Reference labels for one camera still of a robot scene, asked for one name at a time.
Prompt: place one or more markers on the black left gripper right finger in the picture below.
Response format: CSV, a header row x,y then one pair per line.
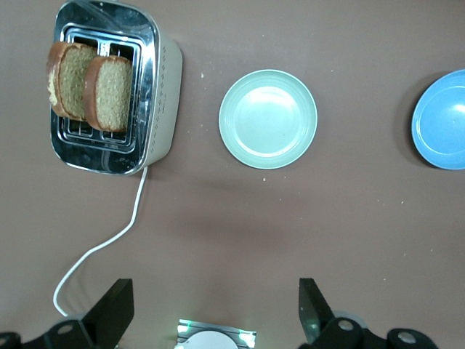
x,y
312,309

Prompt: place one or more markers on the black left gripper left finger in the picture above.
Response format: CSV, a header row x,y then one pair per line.
x,y
109,316

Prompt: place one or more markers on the brown bread slice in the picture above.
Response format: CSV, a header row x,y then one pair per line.
x,y
70,80
112,98

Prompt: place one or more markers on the light green round plate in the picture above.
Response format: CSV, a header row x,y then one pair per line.
x,y
268,119

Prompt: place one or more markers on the blue round plate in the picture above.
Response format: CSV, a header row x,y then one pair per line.
x,y
441,120

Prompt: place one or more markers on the beige chrome two-slot toaster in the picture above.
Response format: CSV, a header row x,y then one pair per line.
x,y
160,109

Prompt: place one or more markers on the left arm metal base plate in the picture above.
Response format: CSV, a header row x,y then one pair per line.
x,y
243,334

